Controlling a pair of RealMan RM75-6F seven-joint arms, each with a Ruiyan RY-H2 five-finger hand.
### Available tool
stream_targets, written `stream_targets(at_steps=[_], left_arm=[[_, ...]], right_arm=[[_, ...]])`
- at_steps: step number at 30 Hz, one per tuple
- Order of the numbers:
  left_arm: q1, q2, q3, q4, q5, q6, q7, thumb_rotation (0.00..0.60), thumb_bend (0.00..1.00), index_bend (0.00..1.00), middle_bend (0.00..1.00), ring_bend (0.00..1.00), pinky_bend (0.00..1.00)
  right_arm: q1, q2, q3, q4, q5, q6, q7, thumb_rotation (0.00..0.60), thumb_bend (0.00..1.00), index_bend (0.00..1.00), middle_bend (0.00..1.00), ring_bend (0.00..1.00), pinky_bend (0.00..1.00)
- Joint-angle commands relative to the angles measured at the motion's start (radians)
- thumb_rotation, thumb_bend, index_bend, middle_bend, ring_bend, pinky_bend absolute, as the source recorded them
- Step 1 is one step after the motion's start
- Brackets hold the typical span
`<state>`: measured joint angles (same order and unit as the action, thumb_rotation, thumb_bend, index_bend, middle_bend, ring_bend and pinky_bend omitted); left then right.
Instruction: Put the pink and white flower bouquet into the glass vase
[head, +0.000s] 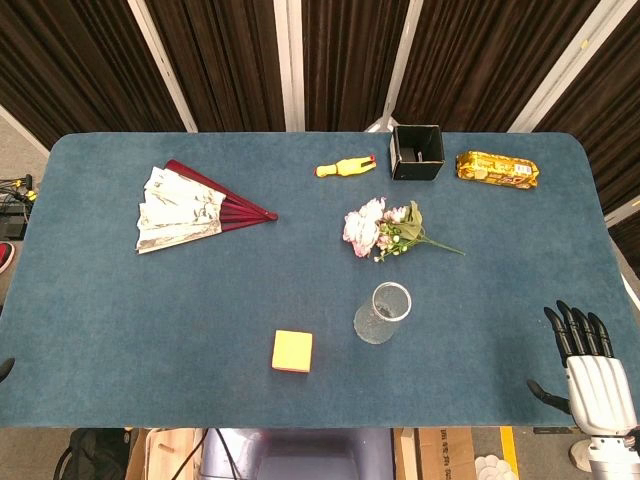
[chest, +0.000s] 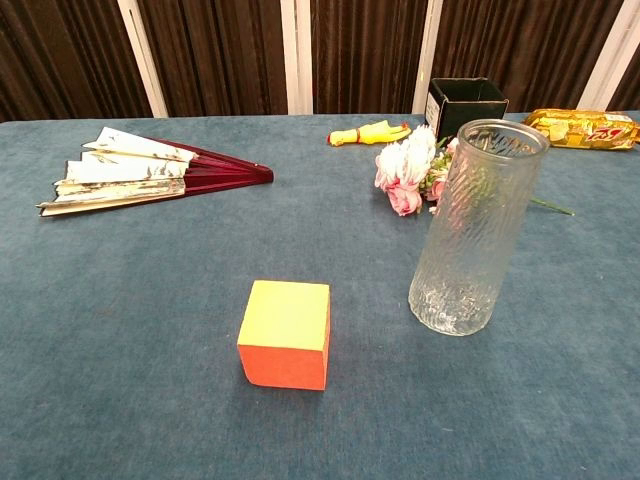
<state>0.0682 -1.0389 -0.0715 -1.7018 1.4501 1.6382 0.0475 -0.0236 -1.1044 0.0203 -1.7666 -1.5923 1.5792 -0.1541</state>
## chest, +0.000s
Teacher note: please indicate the pink artificial flower bouquet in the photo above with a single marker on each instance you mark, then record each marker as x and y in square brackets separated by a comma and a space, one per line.
[407, 165]

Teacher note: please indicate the clear textured glass vase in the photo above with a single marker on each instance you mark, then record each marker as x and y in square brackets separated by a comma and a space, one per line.
[465, 250]

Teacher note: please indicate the yellow and orange cube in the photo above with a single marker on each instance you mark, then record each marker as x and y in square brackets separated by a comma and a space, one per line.
[282, 320]

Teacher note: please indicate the yellow rubber chicken toy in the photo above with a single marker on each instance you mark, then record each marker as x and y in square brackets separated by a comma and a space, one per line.
[372, 134]

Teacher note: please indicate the black open cardboard box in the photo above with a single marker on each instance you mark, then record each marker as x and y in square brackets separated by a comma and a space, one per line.
[440, 112]

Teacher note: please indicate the red and white folding fan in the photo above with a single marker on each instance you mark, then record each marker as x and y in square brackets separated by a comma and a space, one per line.
[150, 180]

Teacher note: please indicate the blue felt table cloth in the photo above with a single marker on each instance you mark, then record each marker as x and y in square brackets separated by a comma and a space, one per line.
[150, 310]

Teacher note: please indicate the dark brown curtain panel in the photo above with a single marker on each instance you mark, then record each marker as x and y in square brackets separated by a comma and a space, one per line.
[65, 55]
[220, 55]
[365, 50]
[630, 85]
[525, 40]

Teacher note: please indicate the gold snack package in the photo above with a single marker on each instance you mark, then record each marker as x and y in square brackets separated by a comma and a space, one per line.
[585, 131]

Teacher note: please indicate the white frame post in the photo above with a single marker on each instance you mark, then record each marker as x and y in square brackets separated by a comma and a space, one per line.
[607, 45]
[145, 65]
[427, 50]
[295, 50]

